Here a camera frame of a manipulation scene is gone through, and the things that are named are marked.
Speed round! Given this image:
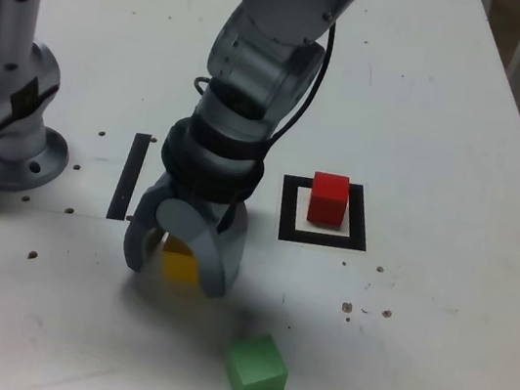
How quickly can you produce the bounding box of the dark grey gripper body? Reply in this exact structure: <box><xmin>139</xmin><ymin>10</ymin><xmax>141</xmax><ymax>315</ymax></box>
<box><xmin>170</xmin><ymin>190</ymin><xmax>241</xmax><ymax>235</ymax></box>

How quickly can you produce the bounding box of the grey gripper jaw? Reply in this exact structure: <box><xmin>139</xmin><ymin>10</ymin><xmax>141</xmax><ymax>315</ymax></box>
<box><xmin>144</xmin><ymin>192</ymin><xmax>252</xmax><ymax>302</ymax></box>
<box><xmin>118</xmin><ymin>169</ymin><xmax>178</xmax><ymax>278</ymax></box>

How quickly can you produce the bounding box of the yellow cube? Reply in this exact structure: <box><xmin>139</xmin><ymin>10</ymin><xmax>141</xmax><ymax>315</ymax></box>
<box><xmin>156</xmin><ymin>234</ymin><xmax>207</xmax><ymax>288</ymax></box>

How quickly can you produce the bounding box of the green cube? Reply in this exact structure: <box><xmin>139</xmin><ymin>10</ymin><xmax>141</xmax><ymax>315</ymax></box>
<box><xmin>218</xmin><ymin>326</ymin><xmax>295</xmax><ymax>390</ymax></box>

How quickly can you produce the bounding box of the red cube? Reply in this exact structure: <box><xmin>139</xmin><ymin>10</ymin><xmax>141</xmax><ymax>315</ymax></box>
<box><xmin>305</xmin><ymin>170</ymin><xmax>354</xmax><ymax>229</ymax></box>

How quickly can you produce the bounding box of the black tape square outline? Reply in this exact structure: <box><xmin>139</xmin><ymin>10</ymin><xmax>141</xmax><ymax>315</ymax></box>
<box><xmin>274</xmin><ymin>172</ymin><xmax>377</xmax><ymax>254</ymax></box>

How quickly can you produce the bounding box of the black tape strip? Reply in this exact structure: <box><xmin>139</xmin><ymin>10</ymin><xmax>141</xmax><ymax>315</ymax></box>
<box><xmin>105</xmin><ymin>129</ymin><xmax>152</xmax><ymax>225</ymax></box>

